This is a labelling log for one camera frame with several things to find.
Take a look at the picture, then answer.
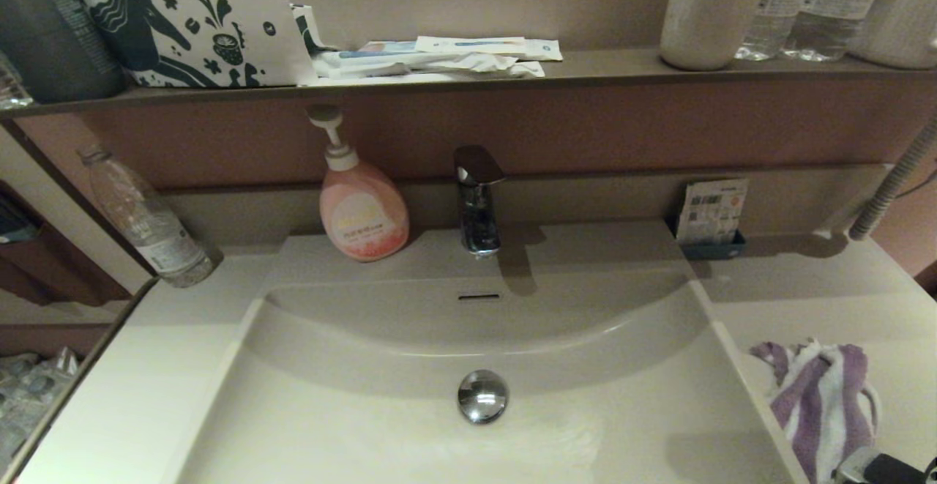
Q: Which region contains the purple white striped towel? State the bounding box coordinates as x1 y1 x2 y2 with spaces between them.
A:
750 339 881 484

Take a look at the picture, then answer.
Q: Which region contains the chrome lever faucet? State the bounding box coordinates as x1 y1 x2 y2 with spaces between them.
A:
452 145 506 258

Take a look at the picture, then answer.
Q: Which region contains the white ceramic sink basin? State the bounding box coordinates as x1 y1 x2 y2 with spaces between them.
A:
165 220 810 484

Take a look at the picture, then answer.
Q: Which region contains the dark blue small tray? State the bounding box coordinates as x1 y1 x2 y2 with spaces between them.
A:
670 219 747 261

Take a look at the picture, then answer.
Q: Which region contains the white card with QR code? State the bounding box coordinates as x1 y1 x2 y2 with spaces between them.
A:
676 179 750 245

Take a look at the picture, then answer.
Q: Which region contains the chrome drain stopper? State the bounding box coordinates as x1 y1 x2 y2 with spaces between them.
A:
457 369 509 425

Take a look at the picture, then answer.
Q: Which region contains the clear plastic water bottle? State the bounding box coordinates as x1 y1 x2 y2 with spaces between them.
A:
77 145 217 288
782 0 894 62
734 0 806 62

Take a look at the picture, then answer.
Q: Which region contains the white ribbed kettle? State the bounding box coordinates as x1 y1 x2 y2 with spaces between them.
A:
847 0 937 70

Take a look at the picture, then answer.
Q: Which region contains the white cylindrical cup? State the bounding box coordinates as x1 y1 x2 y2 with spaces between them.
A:
659 0 769 71

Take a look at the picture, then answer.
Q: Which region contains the white toothbrush packet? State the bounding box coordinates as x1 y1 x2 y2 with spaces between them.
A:
414 35 563 62

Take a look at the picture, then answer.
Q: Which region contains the pink soap pump bottle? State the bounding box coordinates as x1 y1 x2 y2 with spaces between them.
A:
306 105 411 262

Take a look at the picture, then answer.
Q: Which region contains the crumpled white plastic wrapper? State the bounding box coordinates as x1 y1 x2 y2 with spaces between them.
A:
313 51 546 83

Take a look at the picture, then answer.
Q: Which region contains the teal printed sachet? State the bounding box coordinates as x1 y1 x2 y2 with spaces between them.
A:
338 41 418 59

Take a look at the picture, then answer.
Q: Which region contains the blue white folded packet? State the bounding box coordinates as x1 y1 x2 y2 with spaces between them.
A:
291 4 339 56

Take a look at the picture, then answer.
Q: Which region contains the white box with horse print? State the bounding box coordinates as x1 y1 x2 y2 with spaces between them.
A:
62 0 317 88

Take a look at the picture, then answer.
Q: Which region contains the clear crumpled plastic bag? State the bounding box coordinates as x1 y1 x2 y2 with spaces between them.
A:
0 349 80 470

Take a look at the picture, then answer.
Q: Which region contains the dark grey ribbed object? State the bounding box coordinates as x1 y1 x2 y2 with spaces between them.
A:
0 195 39 245

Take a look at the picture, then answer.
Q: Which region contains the dark grey canister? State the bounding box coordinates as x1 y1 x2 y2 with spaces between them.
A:
0 0 125 103

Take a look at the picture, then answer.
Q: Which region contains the clear jar with sachets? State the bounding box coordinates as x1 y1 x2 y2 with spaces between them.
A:
0 52 34 110

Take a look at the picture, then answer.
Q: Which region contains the thin grey cord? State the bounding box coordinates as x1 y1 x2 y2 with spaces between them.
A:
897 169 937 199

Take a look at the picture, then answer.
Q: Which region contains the grey corrugated hose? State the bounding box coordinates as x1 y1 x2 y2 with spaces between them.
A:
849 114 937 242

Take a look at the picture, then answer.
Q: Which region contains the brown wall shelf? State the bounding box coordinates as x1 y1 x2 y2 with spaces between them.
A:
0 48 937 120

